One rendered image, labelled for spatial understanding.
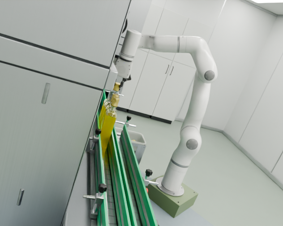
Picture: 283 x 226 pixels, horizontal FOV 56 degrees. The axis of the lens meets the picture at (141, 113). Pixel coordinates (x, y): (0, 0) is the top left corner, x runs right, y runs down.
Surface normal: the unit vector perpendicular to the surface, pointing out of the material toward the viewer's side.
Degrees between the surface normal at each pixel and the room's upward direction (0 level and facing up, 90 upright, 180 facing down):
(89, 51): 90
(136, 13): 90
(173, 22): 90
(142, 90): 90
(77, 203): 0
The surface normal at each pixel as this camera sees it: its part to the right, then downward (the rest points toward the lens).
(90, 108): 0.18, 0.36
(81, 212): 0.33, -0.90
